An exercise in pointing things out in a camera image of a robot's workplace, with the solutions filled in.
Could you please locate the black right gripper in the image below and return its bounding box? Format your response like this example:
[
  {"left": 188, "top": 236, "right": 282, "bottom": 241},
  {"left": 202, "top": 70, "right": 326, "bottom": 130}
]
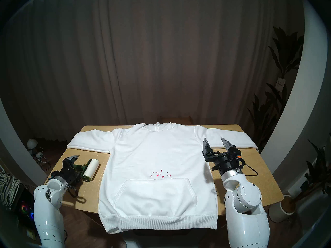
[{"left": 202, "top": 137, "right": 245, "bottom": 176}]

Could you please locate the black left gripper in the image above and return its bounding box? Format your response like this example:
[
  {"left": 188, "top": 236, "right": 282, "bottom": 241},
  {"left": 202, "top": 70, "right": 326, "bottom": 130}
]
[{"left": 56, "top": 155, "right": 80, "bottom": 183}]

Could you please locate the green handled lint roller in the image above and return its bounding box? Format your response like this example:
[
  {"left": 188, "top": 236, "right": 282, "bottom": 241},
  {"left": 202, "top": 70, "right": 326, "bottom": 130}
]
[{"left": 73, "top": 159, "right": 101, "bottom": 182}]

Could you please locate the white hooded sweatshirt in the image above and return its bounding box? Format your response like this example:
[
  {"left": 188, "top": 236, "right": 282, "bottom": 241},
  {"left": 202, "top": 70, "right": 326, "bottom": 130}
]
[{"left": 67, "top": 122, "right": 259, "bottom": 234}]

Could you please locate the white mushroom lamp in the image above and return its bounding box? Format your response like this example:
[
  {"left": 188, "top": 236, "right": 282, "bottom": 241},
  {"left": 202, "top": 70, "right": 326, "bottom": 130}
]
[{"left": 27, "top": 139, "right": 38, "bottom": 155}]

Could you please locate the computer case with rgb fans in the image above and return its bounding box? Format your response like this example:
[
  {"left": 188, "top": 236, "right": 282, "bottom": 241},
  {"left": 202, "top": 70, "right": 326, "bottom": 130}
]
[{"left": 16, "top": 191, "right": 35, "bottom": 221}]

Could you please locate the striped cloth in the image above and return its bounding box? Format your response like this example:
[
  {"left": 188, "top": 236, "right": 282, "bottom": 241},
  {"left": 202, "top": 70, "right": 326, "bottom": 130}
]
[{"left": 0, "top": 171, "right": 24, "bottom": 209}]

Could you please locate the plant in white pot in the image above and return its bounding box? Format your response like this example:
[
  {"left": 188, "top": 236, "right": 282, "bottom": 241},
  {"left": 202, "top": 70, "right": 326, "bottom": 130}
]
[{"left": 268, "top": 139, "right": 331, "bottom": 223}]

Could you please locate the brown pleated curtain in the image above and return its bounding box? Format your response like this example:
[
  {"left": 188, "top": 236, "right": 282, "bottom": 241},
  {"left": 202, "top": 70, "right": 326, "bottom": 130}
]
[{"left": 5, "top": 0, "right": 305, "bottom": 143}]

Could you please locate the tall dark leafy plant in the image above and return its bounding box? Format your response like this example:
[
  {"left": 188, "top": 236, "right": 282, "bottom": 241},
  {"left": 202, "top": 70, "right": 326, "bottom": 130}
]
[{"left": 247, "top": 27, "right": 305, "bottom": 152}]

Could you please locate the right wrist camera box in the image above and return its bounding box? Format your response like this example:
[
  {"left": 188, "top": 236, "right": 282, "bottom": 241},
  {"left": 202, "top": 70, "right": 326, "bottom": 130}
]
[{"left": 229, "top": 146, "right": 243, "bottom": 160}]

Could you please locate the white floor cable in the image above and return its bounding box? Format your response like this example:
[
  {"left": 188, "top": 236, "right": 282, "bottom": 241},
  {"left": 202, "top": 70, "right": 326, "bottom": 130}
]
[{"left": 36, "top": 147, "right": 52, "bottom": 172}]

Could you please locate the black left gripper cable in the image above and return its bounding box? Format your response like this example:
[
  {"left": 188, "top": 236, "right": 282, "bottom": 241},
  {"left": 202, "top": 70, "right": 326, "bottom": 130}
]
[{"left": 65, "top": 184, "right": 78, "bottom": 198}]

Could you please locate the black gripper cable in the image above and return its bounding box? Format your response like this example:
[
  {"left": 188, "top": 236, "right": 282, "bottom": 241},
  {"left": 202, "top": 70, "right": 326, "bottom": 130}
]
[
  {"left": 239, "top": 160, "right": 258, "bottom": 177},
  {"left": 65, "top": 184, "right": 78, "bottom": 198}
]

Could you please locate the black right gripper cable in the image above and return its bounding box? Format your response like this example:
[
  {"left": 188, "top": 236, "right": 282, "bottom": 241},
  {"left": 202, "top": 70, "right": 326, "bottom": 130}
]
[{"left": 239, "top": 160, "right": 258, "bottom": 177}]

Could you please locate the white curved arch frame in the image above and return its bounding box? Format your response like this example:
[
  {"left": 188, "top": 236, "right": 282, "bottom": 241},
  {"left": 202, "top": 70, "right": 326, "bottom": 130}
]
[
  {"left": 260, "top": 0, "right": 331, "bottom": 191},
  {"left": 0, "top": 95, "right": 48, "bottom": 188}
]

